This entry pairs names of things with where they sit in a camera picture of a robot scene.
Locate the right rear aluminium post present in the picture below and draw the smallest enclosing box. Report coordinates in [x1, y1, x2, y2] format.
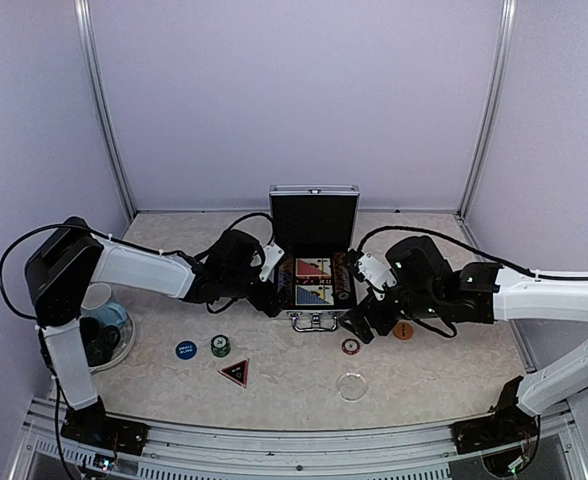
[457, 0, 518, 223]

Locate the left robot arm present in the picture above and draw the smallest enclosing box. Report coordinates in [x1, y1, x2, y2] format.
[15, 216, 285, 445]

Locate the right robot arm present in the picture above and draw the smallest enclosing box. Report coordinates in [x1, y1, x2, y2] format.
[339, 236, 588, 444]

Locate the left chip row in case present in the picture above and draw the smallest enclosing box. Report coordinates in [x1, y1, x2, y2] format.
[276, 256, 294, 303]

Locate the left rear aluminium post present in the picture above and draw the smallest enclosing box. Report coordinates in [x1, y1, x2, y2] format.
[74, 0, 138, 222]

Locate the right chip row in case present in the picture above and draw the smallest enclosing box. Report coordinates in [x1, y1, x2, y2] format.
[332, 252, 352, 301]

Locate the blue playing card deck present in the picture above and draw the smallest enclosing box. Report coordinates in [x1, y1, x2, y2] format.
[294, 281, 334, 306]

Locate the green poker chip stack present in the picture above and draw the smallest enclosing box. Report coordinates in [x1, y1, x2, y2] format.
[210, 334, 231, 358]

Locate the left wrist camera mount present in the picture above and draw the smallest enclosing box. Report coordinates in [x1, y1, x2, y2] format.
[259, 242, 285, 282]

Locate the red poker chip stack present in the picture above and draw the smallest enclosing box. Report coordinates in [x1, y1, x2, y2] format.
[341, 338, 361, 355]

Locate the orange big blind button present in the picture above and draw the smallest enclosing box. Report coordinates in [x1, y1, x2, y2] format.
[392, 322, 414, 340]

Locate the aluminium post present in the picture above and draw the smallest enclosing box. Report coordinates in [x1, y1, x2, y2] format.
[74, 0, 138, 222]
[457, 0, 518, 223]

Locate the front aluminium frame rail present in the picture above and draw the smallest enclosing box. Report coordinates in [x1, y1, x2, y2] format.
[5, 398, 588, 479]

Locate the blue small blind button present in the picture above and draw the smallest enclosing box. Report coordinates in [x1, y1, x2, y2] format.
[175, 340, 198, 360]

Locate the chip row in case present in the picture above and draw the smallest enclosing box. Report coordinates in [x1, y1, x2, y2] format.
[276, 256, 294, 303]
[332, 252, 352, 301]

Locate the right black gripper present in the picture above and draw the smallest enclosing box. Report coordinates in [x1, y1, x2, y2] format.
[338, 283, 443, 343]

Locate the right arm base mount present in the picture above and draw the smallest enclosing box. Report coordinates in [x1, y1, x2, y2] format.
[450, 398, 538, 454]

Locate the aluminium poker case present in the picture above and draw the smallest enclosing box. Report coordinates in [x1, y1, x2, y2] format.
[269, 185, 360, 333]

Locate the black mug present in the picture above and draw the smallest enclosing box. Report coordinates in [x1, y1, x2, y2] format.
[79, 317, 121, 367]

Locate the clear round dealer puck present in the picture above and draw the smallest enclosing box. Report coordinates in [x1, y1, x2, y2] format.
[336, 372, 369, 402]

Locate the red triangular dealer button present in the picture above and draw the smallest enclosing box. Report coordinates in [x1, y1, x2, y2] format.
[219, 359, 249, 389]

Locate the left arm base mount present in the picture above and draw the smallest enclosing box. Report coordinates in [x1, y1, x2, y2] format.
[61, 397, 149, 456]

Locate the clear round tray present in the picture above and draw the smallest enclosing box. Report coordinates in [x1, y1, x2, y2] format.
[89, 314, 137, 372]

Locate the red playing card deck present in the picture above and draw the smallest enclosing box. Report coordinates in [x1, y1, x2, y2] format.
[295, 258, 332, 278]

